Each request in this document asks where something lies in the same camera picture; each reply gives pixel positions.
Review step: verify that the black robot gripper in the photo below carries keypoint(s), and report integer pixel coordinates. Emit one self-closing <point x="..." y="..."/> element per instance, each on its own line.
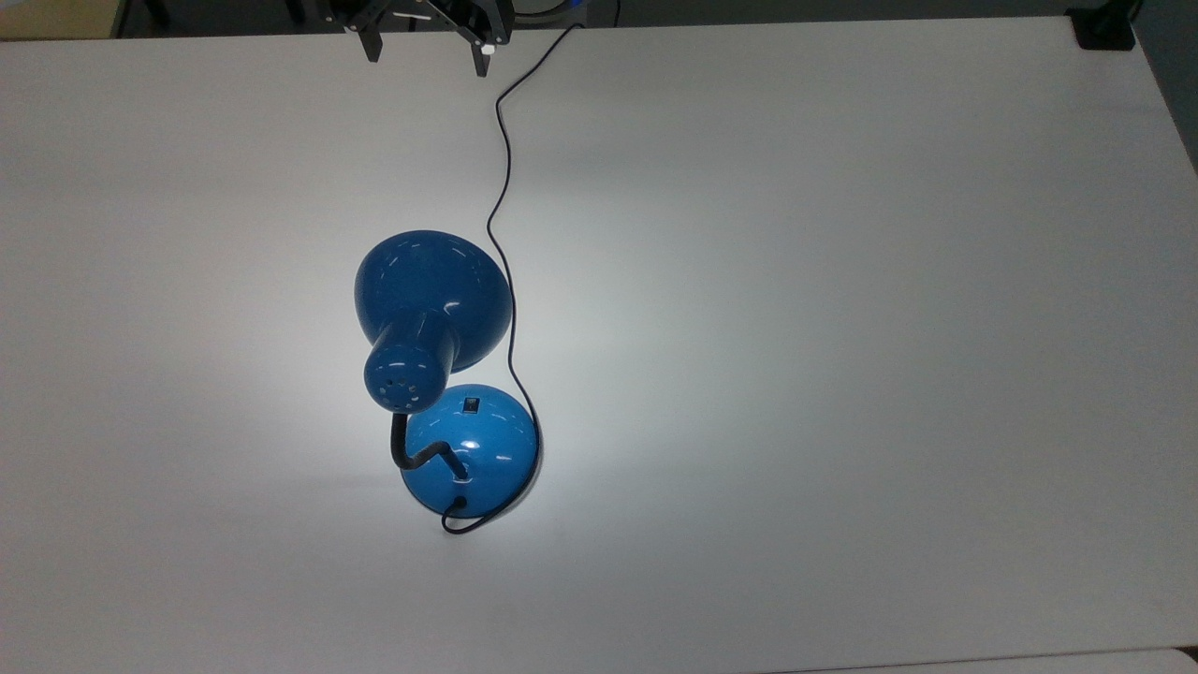
<point x="440" y="11"/>

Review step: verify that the blue desk lamp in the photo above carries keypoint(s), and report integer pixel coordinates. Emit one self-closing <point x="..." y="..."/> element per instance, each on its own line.
<point x="432" y="309"/>

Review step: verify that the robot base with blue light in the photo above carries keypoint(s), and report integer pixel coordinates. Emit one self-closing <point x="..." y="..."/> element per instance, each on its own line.
<point x="552" y="9"/>

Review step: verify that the black chair leg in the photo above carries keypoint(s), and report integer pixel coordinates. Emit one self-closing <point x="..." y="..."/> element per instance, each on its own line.
<point x="157" y="11"/>
<point x="296" y="9"/>

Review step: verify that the light wooden furniture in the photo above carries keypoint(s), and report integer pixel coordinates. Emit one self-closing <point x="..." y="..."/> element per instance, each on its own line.
<point x="56" y="17"/>

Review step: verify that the black table clamp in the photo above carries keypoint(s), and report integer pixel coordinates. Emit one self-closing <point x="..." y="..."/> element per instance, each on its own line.
<point x="1103" y="28"/>

